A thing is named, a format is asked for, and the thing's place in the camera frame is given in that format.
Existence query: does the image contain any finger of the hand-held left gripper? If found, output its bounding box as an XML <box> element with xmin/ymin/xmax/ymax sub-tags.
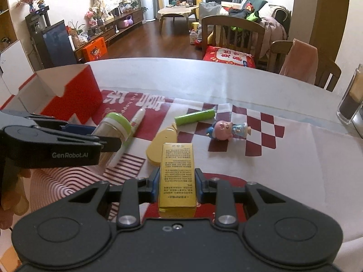
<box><xmin>38</xmin><ymin>127</ymin><xmax>123</xmax><ymax>153</ymax></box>
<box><xmin>0</xmin><ymin>109</ymin><xmax>96</xmax><ymax>136</ymax></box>

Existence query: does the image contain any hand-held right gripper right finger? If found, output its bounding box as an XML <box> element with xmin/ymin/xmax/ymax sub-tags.
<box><xmin>194</xmin><ymin>168</ymin><xmax>287</xmax><ymax>229</ymax></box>

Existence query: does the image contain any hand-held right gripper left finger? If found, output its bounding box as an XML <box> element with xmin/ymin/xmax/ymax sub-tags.
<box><xmin>66</xmin><ymin>168</ymin><xmax>161</xmax><ymax>229</ymax></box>

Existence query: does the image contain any green lid clear jar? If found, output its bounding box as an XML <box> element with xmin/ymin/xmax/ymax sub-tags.
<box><xmin>92</xmin><ymin>113</ymin><xmax>132</xmax><ymax>162</ymax></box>

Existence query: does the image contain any gold rectangular box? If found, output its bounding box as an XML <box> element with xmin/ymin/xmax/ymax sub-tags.
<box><xmin>158</xmin><ymin>143</ymin><xmax>197</xmax><ymax>219</ymax></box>

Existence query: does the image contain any red cardboard box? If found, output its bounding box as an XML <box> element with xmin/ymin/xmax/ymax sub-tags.
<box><xmin>0</xmin><ymin>64</ymin><xmax>103</xmax><ymax>126</ymax></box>

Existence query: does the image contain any person's left hand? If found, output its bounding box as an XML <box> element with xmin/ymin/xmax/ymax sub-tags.
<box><xmin>0</xmin><ymin>168</ymin><xmax>32</xmax><ymax>231</ymax></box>

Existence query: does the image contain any yellow oval case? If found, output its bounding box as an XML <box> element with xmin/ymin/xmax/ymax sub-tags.
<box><xmin>146</xmin><ymin>123</ymin><xmax>178</xmax><ymax>167</ymax></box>

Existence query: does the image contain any white ointment tube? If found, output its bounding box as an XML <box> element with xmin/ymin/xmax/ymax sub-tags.
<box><xmin>109</xmin><ymin>108</ymin><xmax>147</xmax><ymax>168</ymax></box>

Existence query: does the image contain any red white printed tablecloth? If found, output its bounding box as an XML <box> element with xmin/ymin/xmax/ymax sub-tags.
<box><xmin>6</xmin><ymin>89</ymin><xmax>363</xmax><ymax>272</ymax></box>

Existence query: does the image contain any pink pig toy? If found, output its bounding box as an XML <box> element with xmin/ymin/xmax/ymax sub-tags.
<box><xmin>206</xmin><ymin>120</ymin><xmax>254</xmax><ymax>142</ymax></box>

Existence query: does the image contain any green tube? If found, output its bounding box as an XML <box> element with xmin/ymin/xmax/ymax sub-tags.
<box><xmin>174</xmin><ymin>109</ymin><xmax>216</xmax><ymax>125</ymax></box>

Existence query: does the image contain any orange gift box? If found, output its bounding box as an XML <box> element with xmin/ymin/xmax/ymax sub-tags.
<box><xmin>82</xmin><ymin>37</ymin><xmax>109</xmax><ymax>62</ymax></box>

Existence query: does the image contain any dark blue panel appliance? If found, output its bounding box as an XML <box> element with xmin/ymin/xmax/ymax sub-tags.
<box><xmin>42</xmin><ymin>20</ymin><xmax>78</xmax><ymax>69</ymax></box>

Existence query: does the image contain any white cabinet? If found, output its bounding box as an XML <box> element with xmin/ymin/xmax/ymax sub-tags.
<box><xmin>0</xmin><ymin>40</ymin><xmax>36</xmax><ymax>78</ymax></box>

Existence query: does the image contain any wooden TV cabinet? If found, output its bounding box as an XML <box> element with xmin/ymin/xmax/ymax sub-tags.
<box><xmin>74</xmin><ymin>8</ymin><xmax>144</xmax><ymax>60</ymax></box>

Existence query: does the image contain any pink toy bag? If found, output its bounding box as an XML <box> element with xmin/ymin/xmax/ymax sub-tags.
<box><xmin>117</xmin><ymin>15</ymin><xmax>134</xmax><ymax>29</ymax></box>

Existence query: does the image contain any black water dispenser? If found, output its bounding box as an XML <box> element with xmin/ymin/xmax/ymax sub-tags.
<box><xmin>25</xmin><ymin>6</ymin><xmax>55</xmax><ymax>71</ymax></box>

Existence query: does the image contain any round coffee table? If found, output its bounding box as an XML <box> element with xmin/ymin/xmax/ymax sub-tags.
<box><xmin>157</xmin><ymin>5</ymin><xmax>201</xmax><ymax>34</ymax></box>

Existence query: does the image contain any white plastic bag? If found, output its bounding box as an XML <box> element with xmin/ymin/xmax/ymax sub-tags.
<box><xmin>199</xmin><ymin>1</ymin><xmax>223</xmax><ymax>26</ymax></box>

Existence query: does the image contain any wooden slat-back chair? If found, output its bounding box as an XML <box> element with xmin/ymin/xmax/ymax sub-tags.
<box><xmin>201</xmin><ymin>15</ymin><xmax>266</xmax><ymax>63</ymax></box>

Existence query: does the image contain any tall glass with dark contents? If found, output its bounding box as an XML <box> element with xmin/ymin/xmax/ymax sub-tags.
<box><xmin>336</xmin><ymin>64</ymin><xmax>363</xmax><ymax>125</ymax></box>

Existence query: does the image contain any pile of clothes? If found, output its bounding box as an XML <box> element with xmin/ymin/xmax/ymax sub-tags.
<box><xmin>227</xmin><ymin>6</ymin><xmax>287</xmax><ymax>49</ymax></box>

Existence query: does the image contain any sofa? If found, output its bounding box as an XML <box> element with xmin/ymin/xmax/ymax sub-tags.
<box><xmin>221</xmin><ymin>0</ymin><xmax>292</xmax><ymax>51</ymax></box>

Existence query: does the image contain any wooden wall shelf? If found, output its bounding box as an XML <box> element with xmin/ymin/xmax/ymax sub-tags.
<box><xmin>0</xmin><ymin>0</ymin><xmax>18</xmax><ymax>52</ymax></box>

